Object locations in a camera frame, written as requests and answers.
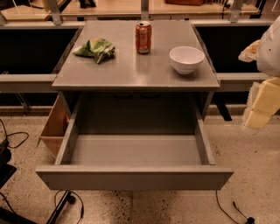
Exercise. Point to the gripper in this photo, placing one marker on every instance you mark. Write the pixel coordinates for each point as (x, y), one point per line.
(270, 53)

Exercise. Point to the grey top drawer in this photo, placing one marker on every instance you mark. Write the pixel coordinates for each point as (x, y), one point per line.
(135, 144)

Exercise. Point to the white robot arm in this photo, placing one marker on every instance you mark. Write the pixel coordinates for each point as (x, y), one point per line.
(268, 55)

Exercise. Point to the grey drawer cabinet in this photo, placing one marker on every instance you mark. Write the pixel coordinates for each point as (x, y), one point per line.
(136, 93)

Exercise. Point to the white bowl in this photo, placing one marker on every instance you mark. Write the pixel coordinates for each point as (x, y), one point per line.
(186, 59)

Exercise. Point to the orange soda can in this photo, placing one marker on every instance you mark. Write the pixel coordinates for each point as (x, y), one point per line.
(143, 37)

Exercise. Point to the green chip bag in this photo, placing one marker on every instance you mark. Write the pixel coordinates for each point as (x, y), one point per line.
(99, 49)

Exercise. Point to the black stand with cable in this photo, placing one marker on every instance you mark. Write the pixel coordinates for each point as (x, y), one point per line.
(68, 197)

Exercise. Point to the grey metal railing frame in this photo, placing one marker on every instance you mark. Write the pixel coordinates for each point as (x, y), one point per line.
(41, 82)

